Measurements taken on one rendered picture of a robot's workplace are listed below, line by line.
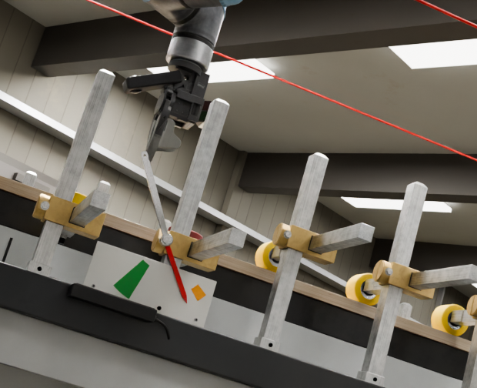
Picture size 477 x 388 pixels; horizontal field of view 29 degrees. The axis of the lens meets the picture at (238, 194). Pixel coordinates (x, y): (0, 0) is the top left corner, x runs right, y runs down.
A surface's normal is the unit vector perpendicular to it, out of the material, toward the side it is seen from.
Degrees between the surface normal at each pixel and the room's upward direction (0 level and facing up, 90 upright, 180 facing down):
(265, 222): 90
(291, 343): 90
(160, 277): 90
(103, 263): 90
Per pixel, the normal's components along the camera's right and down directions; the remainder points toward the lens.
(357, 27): -0.63, -0.37
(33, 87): 0.73, 0.04
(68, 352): 0.32, -0.15
